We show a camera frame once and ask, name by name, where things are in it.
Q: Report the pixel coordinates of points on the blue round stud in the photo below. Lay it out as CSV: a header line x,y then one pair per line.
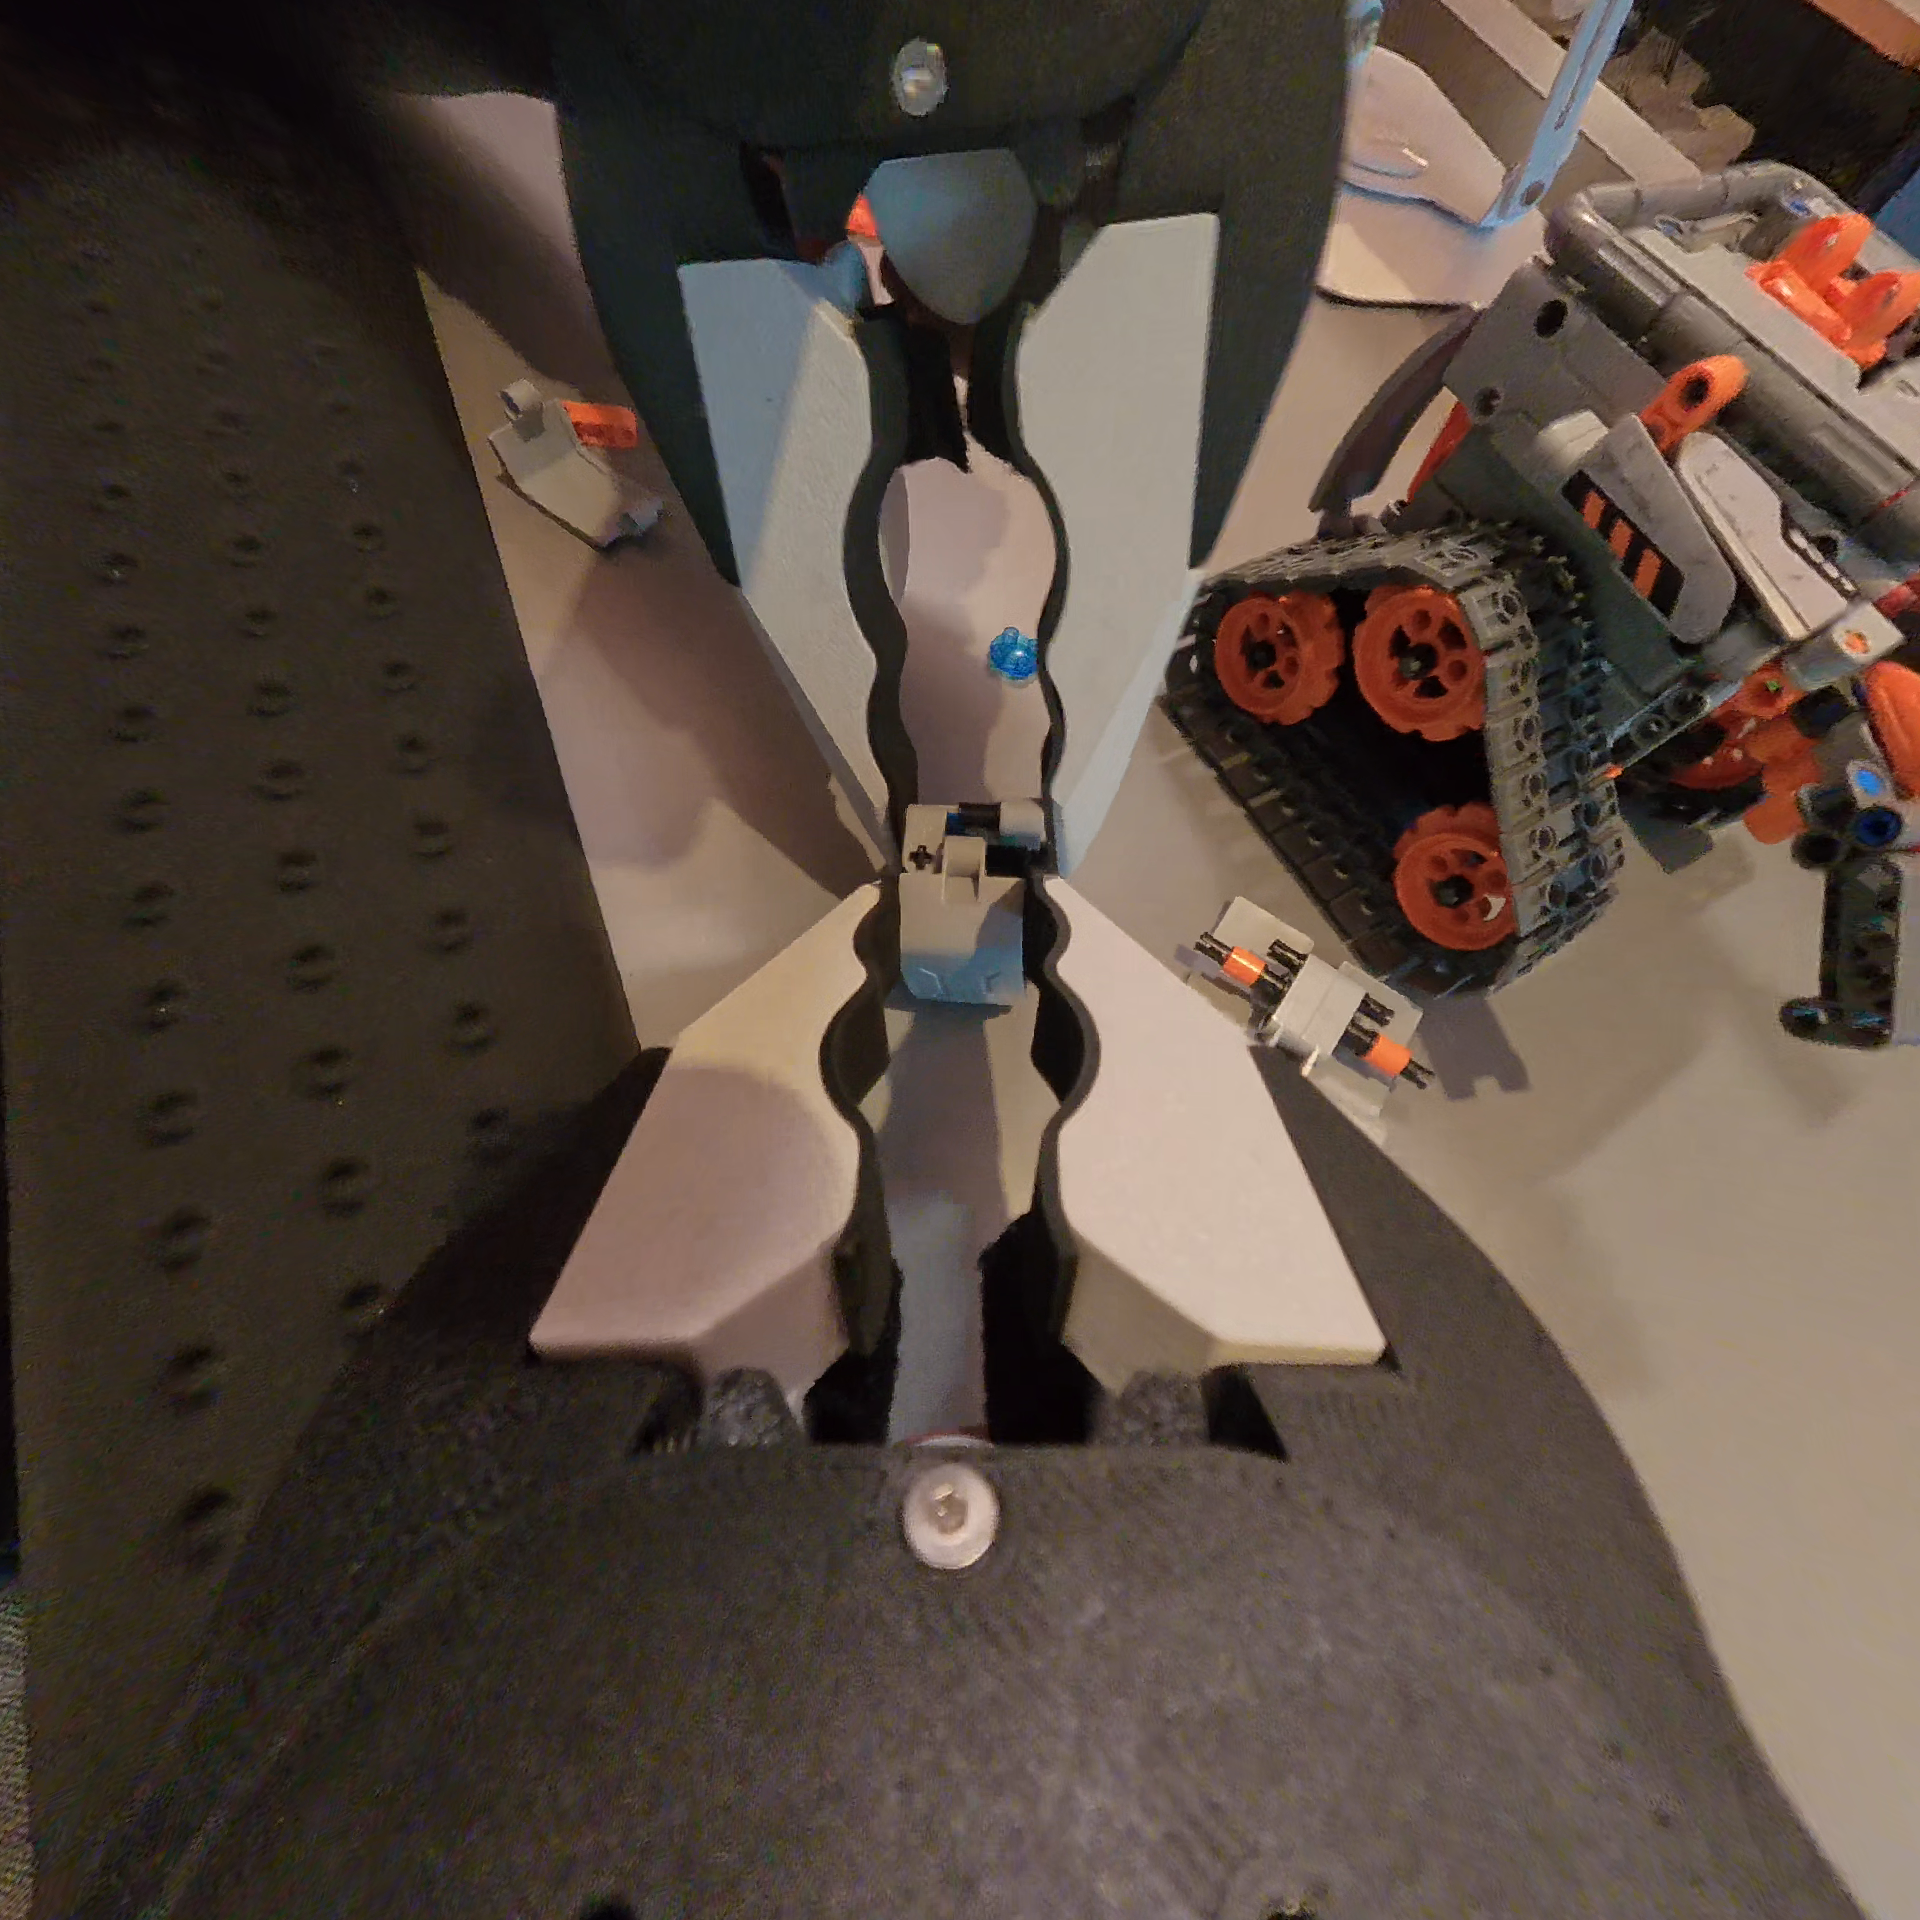
x,y
1014,656

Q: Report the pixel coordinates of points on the dark dimpled mat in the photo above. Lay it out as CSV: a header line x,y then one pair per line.
x,y
226,825

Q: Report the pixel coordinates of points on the grey block assembly orange pins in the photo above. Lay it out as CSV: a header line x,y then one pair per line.
x,y
1321,1005

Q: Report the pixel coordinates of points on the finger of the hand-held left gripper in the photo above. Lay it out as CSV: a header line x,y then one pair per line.
x,y
774,452
1133,452

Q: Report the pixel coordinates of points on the grey orange tracked toy robot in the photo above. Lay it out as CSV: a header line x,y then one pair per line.
x,y
1577,525

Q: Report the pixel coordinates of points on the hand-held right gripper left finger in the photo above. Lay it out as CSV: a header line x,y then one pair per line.
x,y
706,1201

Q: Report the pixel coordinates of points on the small grey panel orange pin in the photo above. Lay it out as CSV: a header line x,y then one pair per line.
x,y
570,480

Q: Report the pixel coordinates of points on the long grey panel blue pins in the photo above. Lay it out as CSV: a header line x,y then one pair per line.
x,y
961,945

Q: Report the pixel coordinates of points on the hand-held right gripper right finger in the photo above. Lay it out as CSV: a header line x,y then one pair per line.
x,y
1214,1201

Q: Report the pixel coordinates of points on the grey toy connector piece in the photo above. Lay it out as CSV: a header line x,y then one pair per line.
x,y
923,833

